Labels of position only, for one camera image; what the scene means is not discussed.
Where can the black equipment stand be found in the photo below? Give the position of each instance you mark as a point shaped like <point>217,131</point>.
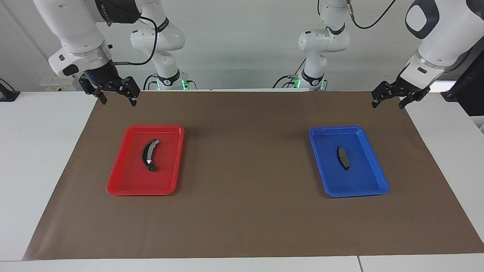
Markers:
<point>469,90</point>

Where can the red plastic tray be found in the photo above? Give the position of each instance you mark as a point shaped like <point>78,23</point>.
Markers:
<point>128,177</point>

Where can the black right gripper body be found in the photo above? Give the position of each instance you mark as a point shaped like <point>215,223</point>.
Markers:
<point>107,81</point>

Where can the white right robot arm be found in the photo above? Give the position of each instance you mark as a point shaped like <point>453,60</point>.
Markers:
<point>75,30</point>

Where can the blue plastic tray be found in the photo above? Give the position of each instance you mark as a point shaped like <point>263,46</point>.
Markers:
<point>359,177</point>

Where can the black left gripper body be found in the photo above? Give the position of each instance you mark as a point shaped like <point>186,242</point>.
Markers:
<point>402,88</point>

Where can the curved brake shoe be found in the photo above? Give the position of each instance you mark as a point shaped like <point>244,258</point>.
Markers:
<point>146,153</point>

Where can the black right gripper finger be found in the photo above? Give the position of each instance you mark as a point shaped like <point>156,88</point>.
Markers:
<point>132,100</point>
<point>102,97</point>

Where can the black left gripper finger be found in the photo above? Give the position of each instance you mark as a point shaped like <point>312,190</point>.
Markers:
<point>375,102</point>
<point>404,103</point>

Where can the small dark brake pad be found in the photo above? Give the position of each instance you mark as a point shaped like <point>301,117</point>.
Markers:
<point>343,156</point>

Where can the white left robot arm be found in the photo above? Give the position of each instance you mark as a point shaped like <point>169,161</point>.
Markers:
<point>446,37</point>

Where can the brown table mat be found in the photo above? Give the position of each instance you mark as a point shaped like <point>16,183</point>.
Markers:
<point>245,219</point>

